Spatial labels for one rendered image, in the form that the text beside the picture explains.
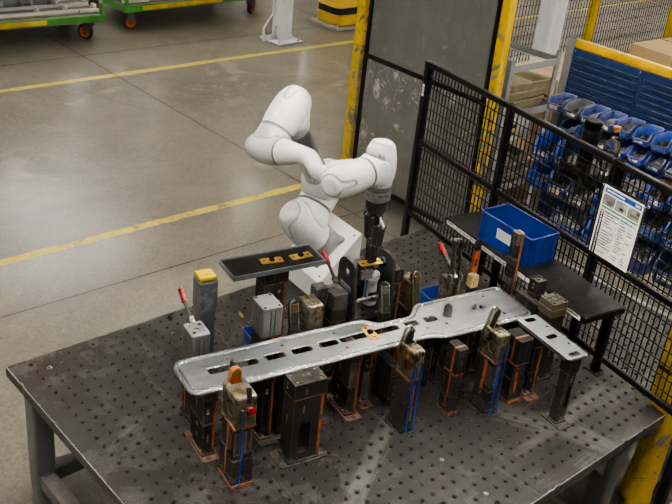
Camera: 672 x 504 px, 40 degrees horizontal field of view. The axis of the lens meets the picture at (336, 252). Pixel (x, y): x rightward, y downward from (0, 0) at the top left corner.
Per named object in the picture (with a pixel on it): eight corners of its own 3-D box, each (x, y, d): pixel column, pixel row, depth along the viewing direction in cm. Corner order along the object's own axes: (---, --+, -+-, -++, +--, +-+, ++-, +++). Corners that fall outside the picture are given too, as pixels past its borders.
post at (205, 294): (196, 388, 336) (199, 285, 315) (188, 377, 341) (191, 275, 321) (215, 384, 339) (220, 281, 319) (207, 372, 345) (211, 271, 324)
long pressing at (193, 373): (194, 403, 283) (194, 399, 282) (168, 363, 299) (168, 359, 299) (535, 316, 348) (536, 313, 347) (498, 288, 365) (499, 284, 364)
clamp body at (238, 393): (230, 497, 289) (235, 405, 272) (211, 467, 300) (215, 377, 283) (260, 487, 294) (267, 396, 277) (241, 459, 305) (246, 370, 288)
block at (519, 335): (505, 407, 344) (519, 345, 331) (487, 390, 352) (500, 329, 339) (525, 401, 349) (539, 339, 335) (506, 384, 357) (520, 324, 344)
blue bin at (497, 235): (525, 268, 373) (532, 240, 367) (475, 236, 394) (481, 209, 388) (554, 260, 382) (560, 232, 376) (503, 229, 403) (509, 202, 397)
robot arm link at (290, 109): (302, 207, 404) (324, 166, 410) (334, 220, 399) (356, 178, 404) (251, 117, 335) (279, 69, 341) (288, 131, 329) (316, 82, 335)
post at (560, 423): (559, 431, 334) (576, 366, 321) (539, 413, 343) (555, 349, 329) (572, 426, 337) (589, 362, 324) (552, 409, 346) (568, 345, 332)
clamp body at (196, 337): (187, 426, 317) (189, 339, 300) (175, 407, 325) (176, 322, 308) (212, 419, 321) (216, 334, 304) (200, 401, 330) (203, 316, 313)
